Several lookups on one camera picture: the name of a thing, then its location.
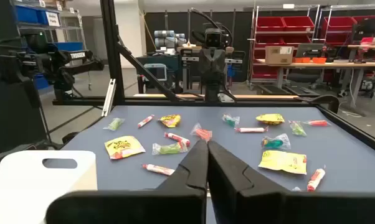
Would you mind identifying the metal wire rack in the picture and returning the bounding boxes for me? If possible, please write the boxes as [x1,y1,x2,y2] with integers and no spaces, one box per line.
[249,4,321,83]
[317,4,375,47]

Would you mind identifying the green Jolly Rancher candy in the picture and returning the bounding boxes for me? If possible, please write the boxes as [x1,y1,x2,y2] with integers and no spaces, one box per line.
[151,141,189,156]
[288,120,308,138]
[102,117,126,131]

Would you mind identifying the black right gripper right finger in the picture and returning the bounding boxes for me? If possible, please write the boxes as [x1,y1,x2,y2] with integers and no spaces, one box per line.
[207,139,288,224]

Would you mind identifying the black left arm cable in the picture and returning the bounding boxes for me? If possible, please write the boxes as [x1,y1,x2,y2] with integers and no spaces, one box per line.
[189,6,235,47]

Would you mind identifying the silver aluminium bar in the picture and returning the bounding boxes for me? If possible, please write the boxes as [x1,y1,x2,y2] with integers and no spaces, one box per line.
[100,78,117,118]

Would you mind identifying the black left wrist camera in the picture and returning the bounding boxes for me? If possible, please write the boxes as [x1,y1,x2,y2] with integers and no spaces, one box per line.
[204,27,222,47]

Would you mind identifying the blue Jolly Rancher candy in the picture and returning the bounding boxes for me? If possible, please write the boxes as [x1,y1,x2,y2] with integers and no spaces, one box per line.
[261,133,292,151]
[221,113,240,128]

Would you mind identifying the dark partition panel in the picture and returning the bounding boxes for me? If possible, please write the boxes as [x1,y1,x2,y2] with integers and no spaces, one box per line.
[0,0,48,156]

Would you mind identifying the small screen device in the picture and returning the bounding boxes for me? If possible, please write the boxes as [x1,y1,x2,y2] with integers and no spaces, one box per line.
[143,63,168,82]

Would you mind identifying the black aluminium table frame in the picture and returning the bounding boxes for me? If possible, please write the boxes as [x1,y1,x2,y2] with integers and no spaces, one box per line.
[52,0,375,158]

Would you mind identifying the black corner bracket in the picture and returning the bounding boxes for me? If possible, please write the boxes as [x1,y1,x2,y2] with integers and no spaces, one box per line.
[299,94,341,114]

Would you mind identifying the blue storage bin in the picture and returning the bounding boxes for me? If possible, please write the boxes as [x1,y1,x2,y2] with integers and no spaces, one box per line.
[37,9,61,26]
[33,73,50,90]
[52,42,84,52]
[15,5,39,24]

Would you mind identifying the wooden work desk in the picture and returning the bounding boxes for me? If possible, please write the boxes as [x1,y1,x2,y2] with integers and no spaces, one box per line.
[255,58,375,108]

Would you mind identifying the white plastic bin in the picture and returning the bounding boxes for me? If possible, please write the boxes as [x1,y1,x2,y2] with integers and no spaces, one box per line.
[0,150,98,224]

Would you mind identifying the yellow Sour Patch packet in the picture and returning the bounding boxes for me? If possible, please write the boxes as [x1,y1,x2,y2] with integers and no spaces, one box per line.
[255,113,285,126]
[257,149,308,175]
[103,135,146,161]
[158,113,182,129]

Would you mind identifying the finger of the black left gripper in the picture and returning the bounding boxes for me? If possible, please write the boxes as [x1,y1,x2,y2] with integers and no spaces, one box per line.
[212,54,225,82]
[200,54,213,82]

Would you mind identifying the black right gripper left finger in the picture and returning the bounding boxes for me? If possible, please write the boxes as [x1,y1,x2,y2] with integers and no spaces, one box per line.
[156,139,209,192]

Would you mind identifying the Smarties candy roll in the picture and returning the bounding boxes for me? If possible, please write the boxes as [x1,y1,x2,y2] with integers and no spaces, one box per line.
[141,163,176,177]
[306,166,327,192]
[235,126,269,134]
[164,132,191,147]
[136,114,156,129]

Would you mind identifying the brown cardboard box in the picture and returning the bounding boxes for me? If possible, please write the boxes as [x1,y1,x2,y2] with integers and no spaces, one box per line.
[264,45,295,65]

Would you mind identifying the metal shelf rack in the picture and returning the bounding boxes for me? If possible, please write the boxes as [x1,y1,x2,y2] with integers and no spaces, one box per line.
[11,0,87,91]

